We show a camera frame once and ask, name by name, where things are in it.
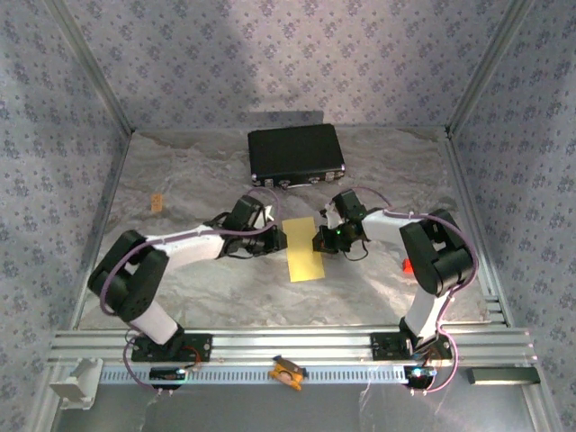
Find yellow paper sheet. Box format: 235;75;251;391
282;216;326;284

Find black hard case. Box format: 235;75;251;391
247;122;347;189

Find yellow orange connector clip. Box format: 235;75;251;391
267;355;307;392

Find long aluminium base rail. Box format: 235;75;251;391
47;327;539;365

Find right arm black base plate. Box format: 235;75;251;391
369;331;454;361

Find aluminium side rail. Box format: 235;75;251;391
444;130;517;329
67;130;136;332

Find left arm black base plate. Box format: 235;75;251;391
130;331;213;364

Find slotted grey cable duct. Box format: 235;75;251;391
98;364;415;386

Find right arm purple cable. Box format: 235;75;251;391
350;185;481;396

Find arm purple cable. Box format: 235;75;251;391
350;185;481;396
99;186;283;397

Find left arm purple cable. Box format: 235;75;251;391
99;186;283;397

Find aluminium frame post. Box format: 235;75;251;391
43;0;136;135
445;0;541;136

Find white plastic bracket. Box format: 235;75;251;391
48;357;104;410

